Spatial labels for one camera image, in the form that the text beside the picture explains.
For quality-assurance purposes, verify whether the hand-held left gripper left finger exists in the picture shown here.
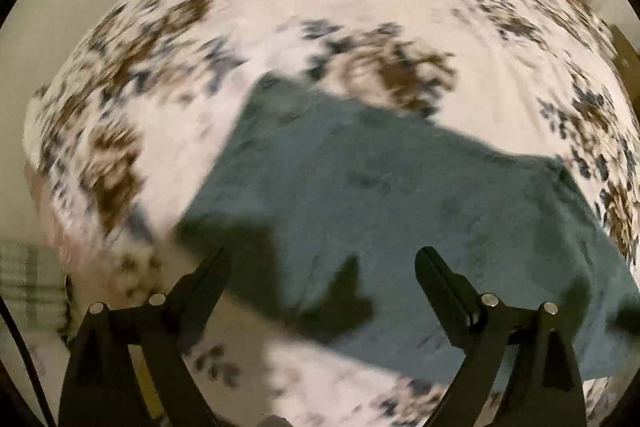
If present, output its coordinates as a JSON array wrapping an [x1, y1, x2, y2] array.
[[58, 247, 233, 427]]

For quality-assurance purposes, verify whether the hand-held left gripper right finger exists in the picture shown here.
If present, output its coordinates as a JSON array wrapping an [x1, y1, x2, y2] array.
[[415, 246, 589, 427]]

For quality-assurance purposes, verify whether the teal blue towel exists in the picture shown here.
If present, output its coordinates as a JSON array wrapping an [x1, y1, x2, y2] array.
[[175, 74, 640, 380]]

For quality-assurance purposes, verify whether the plaid cloth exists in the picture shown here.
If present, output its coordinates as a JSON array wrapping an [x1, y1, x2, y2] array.
[[0, 239, 76, 338]]

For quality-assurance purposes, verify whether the floral printed bed blanket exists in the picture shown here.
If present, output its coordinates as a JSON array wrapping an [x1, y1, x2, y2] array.
[[22, 0, 640, 427]]

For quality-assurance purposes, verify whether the black cable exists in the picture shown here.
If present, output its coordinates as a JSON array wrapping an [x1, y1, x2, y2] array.
[[0, 297, 57, 427]]

